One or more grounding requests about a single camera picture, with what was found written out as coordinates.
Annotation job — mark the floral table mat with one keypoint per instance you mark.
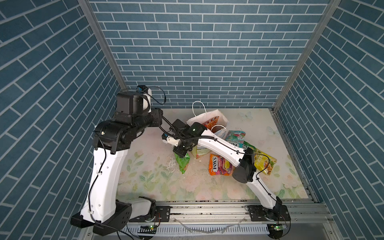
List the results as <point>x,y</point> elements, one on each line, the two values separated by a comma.
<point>151,170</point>

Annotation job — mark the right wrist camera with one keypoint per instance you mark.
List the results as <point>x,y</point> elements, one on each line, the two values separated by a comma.
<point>170,140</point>

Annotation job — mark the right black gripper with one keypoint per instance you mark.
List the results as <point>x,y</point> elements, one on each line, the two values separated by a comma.
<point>177,150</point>

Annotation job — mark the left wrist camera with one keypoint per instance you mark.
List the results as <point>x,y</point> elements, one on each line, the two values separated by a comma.
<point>146,92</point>

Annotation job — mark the green Fox's Spring Tea candy bag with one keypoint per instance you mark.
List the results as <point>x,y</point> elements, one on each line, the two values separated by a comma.
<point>244,145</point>

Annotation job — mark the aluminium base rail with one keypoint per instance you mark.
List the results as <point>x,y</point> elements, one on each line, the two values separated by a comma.
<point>220,220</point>

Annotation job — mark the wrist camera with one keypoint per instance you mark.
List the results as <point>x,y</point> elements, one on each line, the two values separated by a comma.
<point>170,140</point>
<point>146,92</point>

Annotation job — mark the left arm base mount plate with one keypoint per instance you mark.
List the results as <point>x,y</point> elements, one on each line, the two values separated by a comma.
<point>163,212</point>

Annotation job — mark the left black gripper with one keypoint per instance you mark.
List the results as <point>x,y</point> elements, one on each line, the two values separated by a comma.
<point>157,117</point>

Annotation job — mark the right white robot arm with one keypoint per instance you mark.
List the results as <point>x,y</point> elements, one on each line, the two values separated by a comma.
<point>185,137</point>

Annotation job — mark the floral paper gift bag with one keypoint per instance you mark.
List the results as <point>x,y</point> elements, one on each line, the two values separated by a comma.
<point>220,129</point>

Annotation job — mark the teal Fox's candy bag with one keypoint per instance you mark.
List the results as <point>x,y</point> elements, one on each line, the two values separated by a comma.
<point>235,136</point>

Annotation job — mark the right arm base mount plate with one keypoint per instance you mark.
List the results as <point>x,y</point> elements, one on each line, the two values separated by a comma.
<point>260,214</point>

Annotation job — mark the green snack packet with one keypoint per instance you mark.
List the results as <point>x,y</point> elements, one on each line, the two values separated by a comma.
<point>183,162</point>

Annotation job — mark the orange Fox's fruit candy bag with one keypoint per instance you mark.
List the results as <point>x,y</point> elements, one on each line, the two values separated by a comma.
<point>220,166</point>

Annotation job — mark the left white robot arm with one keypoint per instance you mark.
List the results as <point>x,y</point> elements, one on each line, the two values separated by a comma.
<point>111,143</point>

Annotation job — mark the red snack packet in bag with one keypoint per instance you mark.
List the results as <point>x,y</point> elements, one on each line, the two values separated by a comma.
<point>209,124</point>

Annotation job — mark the yellow-green snack packet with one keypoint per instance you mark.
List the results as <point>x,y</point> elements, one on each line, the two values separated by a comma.
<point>264,162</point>

